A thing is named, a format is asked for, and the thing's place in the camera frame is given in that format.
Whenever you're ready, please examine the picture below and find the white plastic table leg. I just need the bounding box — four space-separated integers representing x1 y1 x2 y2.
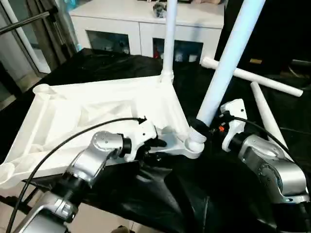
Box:
200 57 304 98
160 0 178 84
250 81 288 147
187 0 267 147

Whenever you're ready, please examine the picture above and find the white plastic table top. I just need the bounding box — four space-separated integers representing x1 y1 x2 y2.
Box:
0 75 206 191

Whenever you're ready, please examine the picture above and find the black plastic mat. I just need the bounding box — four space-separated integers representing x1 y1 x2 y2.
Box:
0 48 311 233

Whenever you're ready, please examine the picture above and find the black tall cabinet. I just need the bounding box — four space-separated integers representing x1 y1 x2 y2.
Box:
216 0 311 73

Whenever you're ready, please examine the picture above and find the grey bundle on cabinet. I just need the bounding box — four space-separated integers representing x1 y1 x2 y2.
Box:
153 1 168 19

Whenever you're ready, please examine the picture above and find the white cabinet with glass doors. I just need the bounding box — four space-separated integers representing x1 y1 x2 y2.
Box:
68 0 225 63

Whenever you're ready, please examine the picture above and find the grey curtain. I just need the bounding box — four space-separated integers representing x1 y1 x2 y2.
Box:
24 0 78 60

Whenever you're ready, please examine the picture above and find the grey metal pole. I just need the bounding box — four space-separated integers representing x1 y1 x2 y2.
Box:
0 10 53 34

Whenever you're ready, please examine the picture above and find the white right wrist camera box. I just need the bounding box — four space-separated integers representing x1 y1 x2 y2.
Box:
219 99 248 153

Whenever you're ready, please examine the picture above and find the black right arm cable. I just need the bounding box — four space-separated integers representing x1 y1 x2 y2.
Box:
220 113 292 151

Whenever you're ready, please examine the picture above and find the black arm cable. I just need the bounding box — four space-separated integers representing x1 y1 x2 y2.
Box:
220 113 292 151
5 117 147 233

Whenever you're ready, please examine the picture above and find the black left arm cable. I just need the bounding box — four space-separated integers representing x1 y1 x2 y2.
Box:
5 117 147 233

